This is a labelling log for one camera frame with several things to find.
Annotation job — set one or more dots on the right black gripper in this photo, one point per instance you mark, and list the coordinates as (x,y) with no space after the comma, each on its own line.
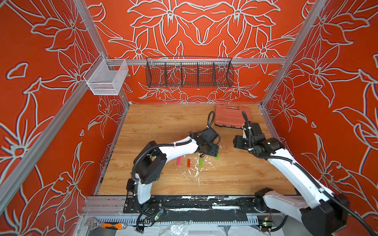
(237,142)

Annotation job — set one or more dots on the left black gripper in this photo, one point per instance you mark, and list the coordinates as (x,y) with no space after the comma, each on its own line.
(215,150)

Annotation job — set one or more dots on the pink usb drive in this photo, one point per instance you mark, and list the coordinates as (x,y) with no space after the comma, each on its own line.
(178,161)

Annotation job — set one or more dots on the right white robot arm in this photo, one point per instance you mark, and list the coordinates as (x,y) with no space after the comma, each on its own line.
(320,210)

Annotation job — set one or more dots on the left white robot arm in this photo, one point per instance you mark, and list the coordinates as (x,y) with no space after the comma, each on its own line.
(148,165)

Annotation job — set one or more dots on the red plastic tool case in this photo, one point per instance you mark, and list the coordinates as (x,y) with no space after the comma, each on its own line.
(231,116)

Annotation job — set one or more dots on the black bit holder block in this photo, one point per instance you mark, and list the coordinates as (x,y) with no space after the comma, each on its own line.
(130,186)

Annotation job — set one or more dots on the clear plastic bin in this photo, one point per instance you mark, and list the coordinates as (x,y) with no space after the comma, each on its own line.
(106,76)

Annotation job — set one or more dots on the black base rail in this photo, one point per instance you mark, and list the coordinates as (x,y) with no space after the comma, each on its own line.
(223,210)

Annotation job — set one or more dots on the black wire basket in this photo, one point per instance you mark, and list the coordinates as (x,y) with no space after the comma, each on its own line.
(189,72)

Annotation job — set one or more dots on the orange handled wrench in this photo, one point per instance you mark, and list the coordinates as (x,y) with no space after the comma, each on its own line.
(93,223)

